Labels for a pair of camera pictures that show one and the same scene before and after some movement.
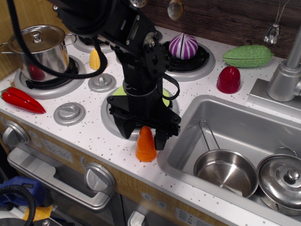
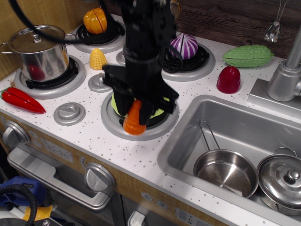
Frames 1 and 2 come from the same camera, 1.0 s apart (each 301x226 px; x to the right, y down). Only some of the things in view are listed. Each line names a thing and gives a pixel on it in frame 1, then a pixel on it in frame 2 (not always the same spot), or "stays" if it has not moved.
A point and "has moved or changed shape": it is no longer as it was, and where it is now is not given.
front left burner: (46, 90) stays
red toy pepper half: (229, 80) stays
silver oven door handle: (44, 173) stays
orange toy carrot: (146, 150) has moved or changed shape
